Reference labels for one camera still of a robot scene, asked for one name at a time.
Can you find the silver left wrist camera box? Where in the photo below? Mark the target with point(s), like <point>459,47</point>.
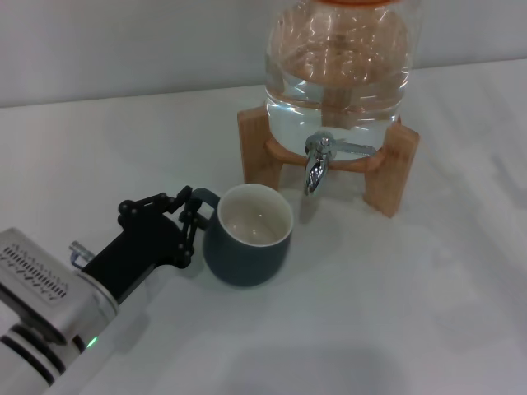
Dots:
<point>37,271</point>

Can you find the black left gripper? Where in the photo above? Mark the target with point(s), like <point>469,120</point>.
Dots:
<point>140,251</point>

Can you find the clear glass water jar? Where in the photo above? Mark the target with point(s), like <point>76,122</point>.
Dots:
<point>337,82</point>

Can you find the black ceramic cup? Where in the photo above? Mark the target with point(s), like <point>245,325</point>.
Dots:
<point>247,263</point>

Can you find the wooden jar stand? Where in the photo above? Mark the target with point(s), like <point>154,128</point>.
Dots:
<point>259,156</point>

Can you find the chrome faucet with lever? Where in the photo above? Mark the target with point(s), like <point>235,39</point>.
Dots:
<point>315,173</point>

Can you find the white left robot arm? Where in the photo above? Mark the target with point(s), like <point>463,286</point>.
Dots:
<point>24,354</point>

